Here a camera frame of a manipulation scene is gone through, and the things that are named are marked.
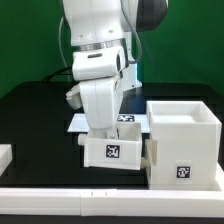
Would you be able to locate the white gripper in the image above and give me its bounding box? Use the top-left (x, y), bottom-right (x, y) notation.
top-left (79, 76), bottom-right (123, 139)

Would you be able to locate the small white drawer with knob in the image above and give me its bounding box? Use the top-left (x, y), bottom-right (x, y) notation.
top-left (78, 122), bottom-right (142, 170)

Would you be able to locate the large white drawer box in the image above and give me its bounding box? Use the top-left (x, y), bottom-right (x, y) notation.
top-left (146, 101), bottom-right (222, 190)

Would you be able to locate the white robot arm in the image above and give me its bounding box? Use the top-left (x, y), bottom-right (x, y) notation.
top-left (62, 0), bottom-right (168, 139)

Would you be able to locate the paper sheet with fiducial markers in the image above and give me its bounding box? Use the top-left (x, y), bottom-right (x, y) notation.
top-left (68, 113), bottom-right (150, 133)

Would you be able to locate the white front fence bar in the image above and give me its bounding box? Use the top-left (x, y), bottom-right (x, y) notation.
top-left (0, 188), bottom-right (224, 218)

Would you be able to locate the black cable bundle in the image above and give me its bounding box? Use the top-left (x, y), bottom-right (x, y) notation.
top-left (42, 66), bottom-right (74, 83)

